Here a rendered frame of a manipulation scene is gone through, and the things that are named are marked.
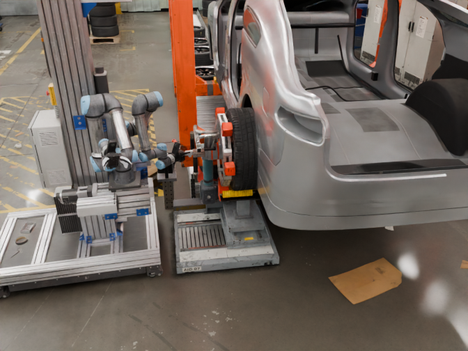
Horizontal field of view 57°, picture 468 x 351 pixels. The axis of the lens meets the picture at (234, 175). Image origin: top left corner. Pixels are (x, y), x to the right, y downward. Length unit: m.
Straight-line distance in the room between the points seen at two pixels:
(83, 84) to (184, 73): 0.89
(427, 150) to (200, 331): 2.15
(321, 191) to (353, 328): 1.16
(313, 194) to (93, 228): 1.87
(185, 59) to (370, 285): 2.28
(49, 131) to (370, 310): 2.56
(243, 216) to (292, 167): 1.40
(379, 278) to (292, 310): 0.79
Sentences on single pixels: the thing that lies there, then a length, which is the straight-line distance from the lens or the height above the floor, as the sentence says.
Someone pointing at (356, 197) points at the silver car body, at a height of 1.07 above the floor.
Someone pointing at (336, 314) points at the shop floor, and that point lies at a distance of 3.30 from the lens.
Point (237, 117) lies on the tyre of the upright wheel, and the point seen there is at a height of 1.16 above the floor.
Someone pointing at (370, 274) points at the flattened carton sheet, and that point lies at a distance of 3.66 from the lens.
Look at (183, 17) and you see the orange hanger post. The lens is 3.50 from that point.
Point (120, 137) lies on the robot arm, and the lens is 2.83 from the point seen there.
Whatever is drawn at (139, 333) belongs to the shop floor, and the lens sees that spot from 3.16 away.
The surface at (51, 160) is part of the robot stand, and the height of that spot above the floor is 0.98.
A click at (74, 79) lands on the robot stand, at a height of 1.53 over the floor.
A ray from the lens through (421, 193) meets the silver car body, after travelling 2.69.
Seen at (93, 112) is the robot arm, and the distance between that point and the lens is 2.89.
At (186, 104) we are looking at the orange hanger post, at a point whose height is 1.11.
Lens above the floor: 2.36
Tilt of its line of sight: 29 degrees down
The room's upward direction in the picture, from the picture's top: straight up
